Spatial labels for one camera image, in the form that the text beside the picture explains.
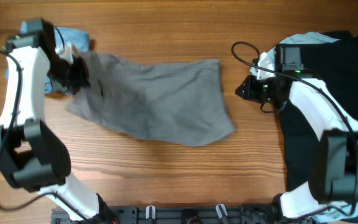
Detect grey shorts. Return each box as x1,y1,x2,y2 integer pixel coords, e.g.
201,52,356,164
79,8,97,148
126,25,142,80
67,52,235,147

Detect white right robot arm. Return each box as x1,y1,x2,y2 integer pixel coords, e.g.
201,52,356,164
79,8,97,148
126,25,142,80
235,70,358,221

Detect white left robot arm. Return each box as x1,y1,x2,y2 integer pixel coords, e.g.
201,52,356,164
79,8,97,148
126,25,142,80
0,34,116,223

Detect folded blue denim garment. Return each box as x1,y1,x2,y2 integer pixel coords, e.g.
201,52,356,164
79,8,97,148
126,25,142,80
4,21,91,94

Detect black garment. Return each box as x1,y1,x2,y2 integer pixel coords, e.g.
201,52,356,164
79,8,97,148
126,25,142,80
280,31,358,190

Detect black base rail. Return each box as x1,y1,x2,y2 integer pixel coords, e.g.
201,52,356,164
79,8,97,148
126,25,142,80
50,203,304,224

